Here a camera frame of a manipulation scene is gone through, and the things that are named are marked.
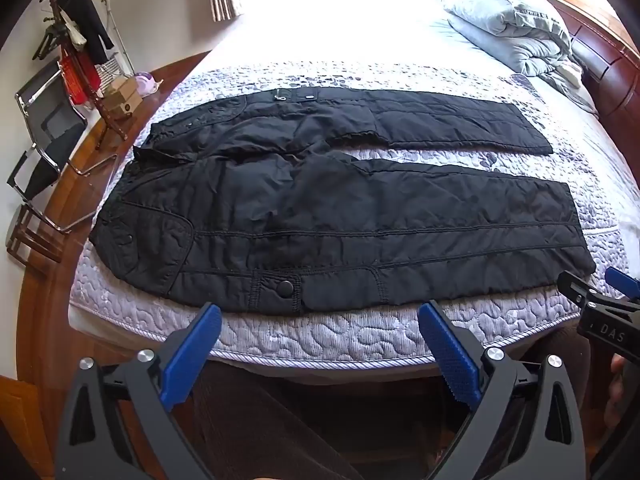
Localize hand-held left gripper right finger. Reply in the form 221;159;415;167
417;300;587;480

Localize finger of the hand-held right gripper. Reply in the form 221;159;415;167
557;271;603;307
604;266;640;303

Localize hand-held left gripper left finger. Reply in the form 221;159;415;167
55;302;223;480

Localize black pants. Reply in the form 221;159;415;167
89;87;597;317

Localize person's right hand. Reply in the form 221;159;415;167
610;352;640;411

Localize bed with quilted cover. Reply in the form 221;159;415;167
67;0;640;386

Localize wooden stool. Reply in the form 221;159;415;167
5;205;63;263

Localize wooden headboard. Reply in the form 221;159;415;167
542;0;640;161

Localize large cardboard box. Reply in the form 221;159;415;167
102;90;143;121

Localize black metal chair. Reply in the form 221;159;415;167
6;57;118;233

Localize purple container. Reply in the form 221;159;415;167
134;72;163;98

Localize grey duvet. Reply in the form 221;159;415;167
432;0;601;116

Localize wooden coat rack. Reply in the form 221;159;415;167
42;0;128;141

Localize striped cloth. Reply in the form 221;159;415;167
95;60;122;87

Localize red bag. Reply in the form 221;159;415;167
59;47;101;106

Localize white drying rack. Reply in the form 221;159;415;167
97;0;136;81

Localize black clothes hangers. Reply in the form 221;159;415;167
32;25;63;61

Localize black jacket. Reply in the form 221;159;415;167
59;0;108;63

